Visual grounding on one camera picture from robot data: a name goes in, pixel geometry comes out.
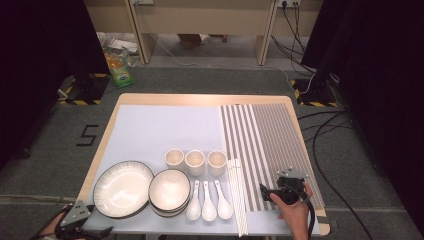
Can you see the grey white striped placemat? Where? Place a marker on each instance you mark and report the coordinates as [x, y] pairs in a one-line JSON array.
[[283, 140]]

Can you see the light blue paper sheet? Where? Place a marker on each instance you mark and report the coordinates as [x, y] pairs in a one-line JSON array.
[[166, 130]]

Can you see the white ceramic cup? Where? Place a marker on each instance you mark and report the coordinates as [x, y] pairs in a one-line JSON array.
[[195, 161], [174, 158], [216, 161]]

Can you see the white power socket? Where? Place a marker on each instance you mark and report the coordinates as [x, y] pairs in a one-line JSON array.
[[293, 2]]

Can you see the clear plastic bags pile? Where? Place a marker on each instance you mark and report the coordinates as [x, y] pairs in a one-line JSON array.
[[116, 41]]

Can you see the green orange snack bag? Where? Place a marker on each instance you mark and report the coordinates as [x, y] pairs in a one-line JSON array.
[[121, 75]]

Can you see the white ceramic spoon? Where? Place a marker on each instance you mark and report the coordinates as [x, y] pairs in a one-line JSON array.
[[193, 210], [225, 210], [209, 211]]

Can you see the person's left hand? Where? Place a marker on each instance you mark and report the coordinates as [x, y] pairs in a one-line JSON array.
[[50, 230]]

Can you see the black curtain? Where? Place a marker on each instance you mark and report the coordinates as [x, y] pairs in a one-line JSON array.
[[40, 66], [383, 83]]

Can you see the grey tape piece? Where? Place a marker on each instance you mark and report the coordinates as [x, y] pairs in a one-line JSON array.
[[330, 222]]

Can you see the black stand base striped tape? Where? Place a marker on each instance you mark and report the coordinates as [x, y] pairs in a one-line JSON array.
[[90, 88], [313, 91]]

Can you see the white wall outlet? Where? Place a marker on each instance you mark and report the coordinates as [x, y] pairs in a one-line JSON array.
[[143, 2]]

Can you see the beige wooden desk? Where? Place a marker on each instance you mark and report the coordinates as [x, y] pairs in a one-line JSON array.
[[200, 16]]

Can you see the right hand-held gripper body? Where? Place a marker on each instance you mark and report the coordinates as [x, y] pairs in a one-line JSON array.
[[290, 191]]

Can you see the brown cardboard box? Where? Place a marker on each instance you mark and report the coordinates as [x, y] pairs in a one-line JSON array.
[[190, 40]]

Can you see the person's right hand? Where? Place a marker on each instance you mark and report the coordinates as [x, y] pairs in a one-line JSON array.
[[295, 213]]

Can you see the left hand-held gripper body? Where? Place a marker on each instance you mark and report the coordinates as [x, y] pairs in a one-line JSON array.
[[75, 213]]

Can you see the white plate black rim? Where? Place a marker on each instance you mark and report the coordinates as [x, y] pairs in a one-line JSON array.
[[123, 190]]

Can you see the bundle of white chopsticks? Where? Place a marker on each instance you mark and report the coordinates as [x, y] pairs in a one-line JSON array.
[[238, 200]]

